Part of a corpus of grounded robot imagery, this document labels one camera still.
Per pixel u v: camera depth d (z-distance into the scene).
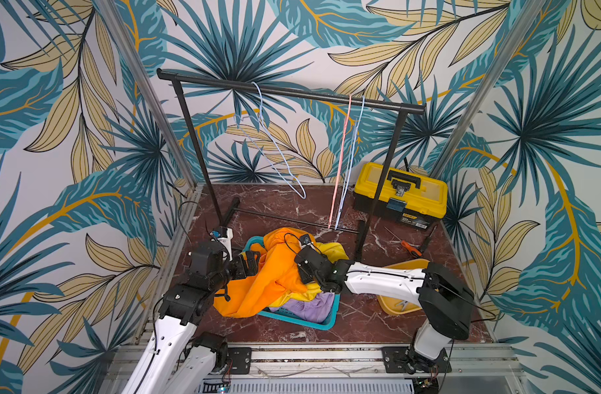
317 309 0.80
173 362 0.44
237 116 0.95
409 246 0.99
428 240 1.00
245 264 0.65
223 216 1.01
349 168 1.17
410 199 0.94
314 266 0.63
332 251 0.84
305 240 0.75
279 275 0.75
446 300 0.45
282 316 0.74
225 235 0.64
